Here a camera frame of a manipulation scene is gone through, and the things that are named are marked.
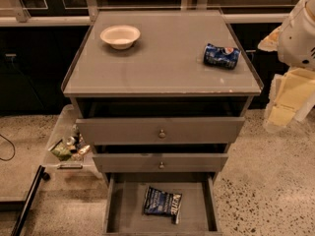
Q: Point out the grey middle drawer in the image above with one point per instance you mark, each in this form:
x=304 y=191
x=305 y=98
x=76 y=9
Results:
x=161 y=158

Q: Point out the blue chip bag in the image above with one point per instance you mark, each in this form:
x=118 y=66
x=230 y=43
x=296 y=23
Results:
x=158 y=202

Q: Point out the grey top drawer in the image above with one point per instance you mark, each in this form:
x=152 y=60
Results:
x=157 y=123

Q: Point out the clear plastic storage bin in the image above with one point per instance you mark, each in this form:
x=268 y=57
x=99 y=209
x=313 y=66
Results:
x=67 y=131

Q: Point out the grey bottom drawer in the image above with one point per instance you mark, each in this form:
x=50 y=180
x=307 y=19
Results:
x=124 y=214

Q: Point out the white paper bowl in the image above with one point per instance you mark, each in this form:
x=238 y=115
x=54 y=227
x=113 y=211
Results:
x=120 y=37

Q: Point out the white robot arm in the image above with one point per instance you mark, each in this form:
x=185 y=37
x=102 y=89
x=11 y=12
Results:
x=296 y=46

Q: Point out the green snack packet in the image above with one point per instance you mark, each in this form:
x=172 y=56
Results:
x=61 y=151

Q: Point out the grey drawer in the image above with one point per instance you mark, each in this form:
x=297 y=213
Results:
x=161 y=158
x=124 y=214
x=157 y=123

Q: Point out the black metal floor rail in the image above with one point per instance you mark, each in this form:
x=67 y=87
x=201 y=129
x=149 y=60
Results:
x=27 y=203

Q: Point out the crushed blue pepsi can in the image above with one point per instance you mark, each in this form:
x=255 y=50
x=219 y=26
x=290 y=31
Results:
x=223 y=57

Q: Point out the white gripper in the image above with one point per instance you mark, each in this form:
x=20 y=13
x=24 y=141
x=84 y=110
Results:
x=297 y=39

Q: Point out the grey drawer cabinet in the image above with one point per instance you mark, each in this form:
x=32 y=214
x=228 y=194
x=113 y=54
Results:
x=164 y=64

